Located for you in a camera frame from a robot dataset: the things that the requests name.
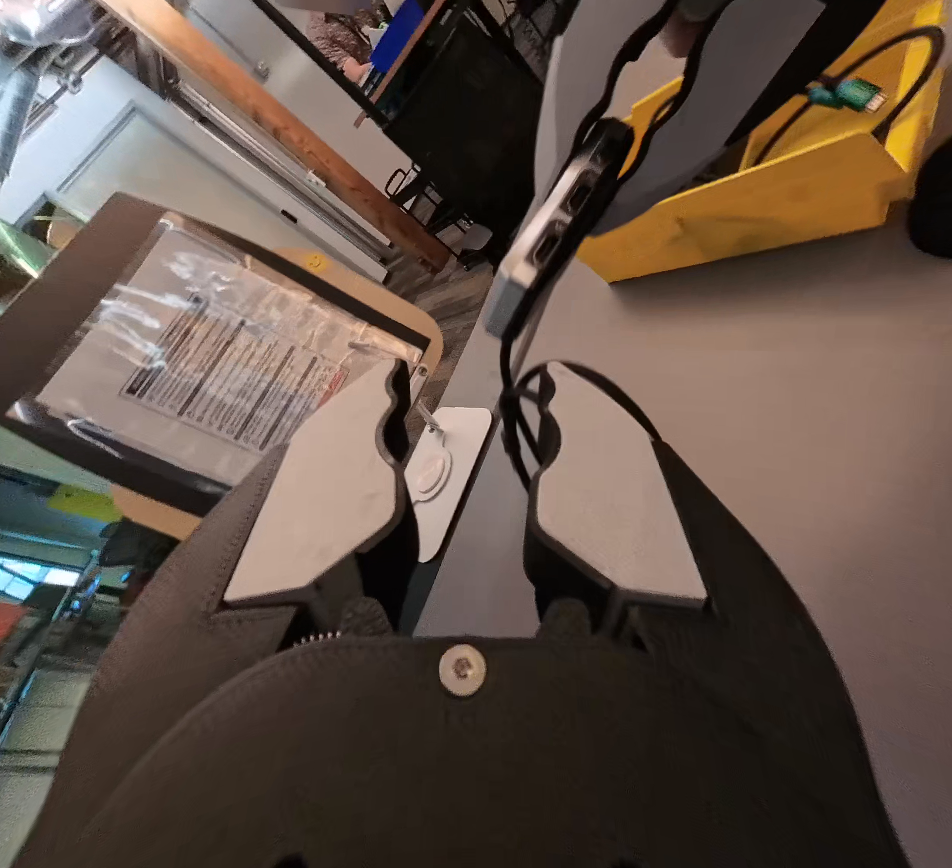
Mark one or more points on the instruction sign on stand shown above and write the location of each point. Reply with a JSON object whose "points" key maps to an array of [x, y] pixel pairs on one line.
{"points": [[223, 362]]}

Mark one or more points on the blue storage crate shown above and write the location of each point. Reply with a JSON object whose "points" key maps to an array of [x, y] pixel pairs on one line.
{"points": [[398, 35]]}

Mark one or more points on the person's right hand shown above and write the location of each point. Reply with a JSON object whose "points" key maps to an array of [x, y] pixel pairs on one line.
{"points": [[683, 36]]}

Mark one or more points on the silver ventilation ducts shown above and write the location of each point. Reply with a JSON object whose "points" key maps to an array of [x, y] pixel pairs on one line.
{"points": [[30, 5]]}

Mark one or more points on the black mesh chair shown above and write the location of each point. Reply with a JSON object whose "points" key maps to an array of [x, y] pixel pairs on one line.
{"points": [[468, 124]]}

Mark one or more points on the grey stool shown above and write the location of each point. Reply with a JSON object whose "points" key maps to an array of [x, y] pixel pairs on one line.
{"points": [[476, 239]]}

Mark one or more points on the grey hdmi hub silver edge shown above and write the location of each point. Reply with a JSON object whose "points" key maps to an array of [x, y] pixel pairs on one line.
{"points": [[550, 228]]}

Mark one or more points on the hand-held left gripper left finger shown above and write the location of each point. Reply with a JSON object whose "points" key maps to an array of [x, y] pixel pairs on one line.
{"points": [[320, 496]]}

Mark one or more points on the yellow plastic bin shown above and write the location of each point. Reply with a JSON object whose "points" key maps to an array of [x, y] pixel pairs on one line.
{"points": [[781, 213]]}

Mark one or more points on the wooden beam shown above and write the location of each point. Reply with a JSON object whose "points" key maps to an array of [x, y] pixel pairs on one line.
{"points": [[223, 83]]}

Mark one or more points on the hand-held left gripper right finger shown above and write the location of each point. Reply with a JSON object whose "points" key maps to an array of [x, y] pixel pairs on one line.
{"points": [[617, 503]]}

